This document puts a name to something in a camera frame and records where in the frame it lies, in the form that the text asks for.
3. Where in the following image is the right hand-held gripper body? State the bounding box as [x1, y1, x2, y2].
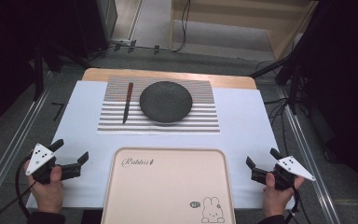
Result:
[250, 155, 317, 191]

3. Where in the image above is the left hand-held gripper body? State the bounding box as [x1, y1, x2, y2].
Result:
[25, 143, 82, 185]

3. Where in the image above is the person's right hand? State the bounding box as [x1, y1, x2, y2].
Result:
[262, 172, 306, 218]

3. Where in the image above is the person's left hand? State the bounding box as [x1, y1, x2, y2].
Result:
[24, 160, 65, 216]

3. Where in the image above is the white table sheet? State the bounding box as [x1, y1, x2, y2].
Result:
[25, 79, 296, 211]

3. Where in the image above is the striped placemat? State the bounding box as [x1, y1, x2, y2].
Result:
[96, 76, 221, 135]

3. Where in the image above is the black metal stand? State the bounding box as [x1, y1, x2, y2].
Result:
[27, 31, 91, 103]
[249, 18, 321, 116]

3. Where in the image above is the wooden table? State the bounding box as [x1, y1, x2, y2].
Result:
[81, 67, 258, 91]

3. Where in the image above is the pink tray with rabbit print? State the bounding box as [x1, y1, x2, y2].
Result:
[100, 147, 237, 224]

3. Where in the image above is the dark grey round plate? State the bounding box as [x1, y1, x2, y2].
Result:
[139, 80, 194, 124]

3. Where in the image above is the dark cabinet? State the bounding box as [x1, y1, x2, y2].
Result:
[31, 0, 119, 60]

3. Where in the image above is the white power strip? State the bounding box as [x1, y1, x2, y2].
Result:
[109, 37, 138, 53]

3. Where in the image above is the light wooden platform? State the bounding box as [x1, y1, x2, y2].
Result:
[169, 0, 320, 62]

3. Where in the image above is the metal floor rail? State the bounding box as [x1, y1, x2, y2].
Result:
[274, 85, 343, 224]
[0, 70, 56, 217]

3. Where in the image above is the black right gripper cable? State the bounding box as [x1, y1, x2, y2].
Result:
[283, 186, 312, 224]

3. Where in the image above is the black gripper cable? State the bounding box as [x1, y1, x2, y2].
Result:
[0, 154, 37, 224]
[283, 186, 312, 224]

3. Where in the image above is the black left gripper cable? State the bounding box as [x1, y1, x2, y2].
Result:
[0, 154, 37, 224]

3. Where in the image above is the bundle of black floor cables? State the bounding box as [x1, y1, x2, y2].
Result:
[255, 59, 296, 148]

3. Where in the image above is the knife with reddish brown handle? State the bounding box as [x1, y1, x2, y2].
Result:
[122, 81, 134, 125]

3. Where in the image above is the black hanging cable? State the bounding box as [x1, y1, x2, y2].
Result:
[169, 0, 191, 53]

